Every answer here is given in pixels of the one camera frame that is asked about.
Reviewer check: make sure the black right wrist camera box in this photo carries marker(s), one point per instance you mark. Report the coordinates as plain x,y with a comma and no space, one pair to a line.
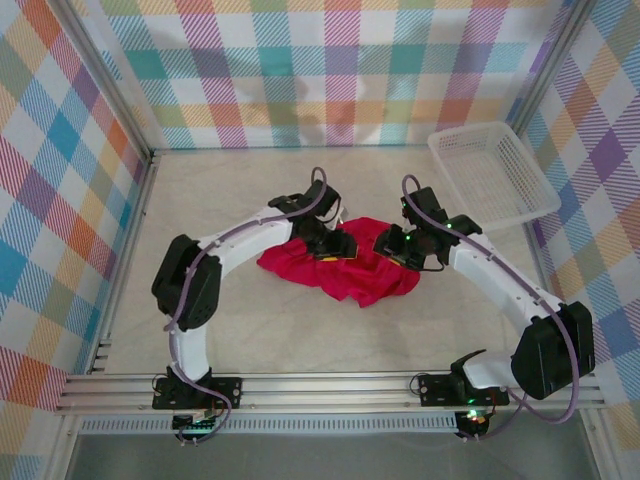
395,245

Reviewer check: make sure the white perforated plastic basket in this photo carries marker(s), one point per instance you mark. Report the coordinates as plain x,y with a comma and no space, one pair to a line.
495,170

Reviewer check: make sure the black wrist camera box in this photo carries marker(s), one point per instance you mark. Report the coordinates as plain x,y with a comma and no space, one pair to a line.
395,245
340,245

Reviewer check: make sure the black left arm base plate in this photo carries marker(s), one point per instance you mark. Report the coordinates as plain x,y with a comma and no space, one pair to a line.
225,392

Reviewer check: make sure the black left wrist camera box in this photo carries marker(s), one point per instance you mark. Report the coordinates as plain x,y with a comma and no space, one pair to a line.
340,245

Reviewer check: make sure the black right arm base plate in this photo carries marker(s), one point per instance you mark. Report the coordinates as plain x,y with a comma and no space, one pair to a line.
435,390

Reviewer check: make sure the controller board with green light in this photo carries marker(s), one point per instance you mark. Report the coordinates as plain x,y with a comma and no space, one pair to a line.
197,425
472,422

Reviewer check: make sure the aluminium frame post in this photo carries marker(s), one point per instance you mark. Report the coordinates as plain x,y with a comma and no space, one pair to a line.
105,75
550,65

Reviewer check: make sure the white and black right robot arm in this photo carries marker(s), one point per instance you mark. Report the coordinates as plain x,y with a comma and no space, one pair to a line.
495,280

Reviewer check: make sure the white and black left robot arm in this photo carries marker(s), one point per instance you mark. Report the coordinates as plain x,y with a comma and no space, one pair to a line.
250,245

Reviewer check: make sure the aluminium mounting rail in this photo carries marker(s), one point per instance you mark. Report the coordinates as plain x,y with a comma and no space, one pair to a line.
325,390

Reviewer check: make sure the red t-shirt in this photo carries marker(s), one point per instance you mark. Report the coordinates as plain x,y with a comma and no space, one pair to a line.
360,280

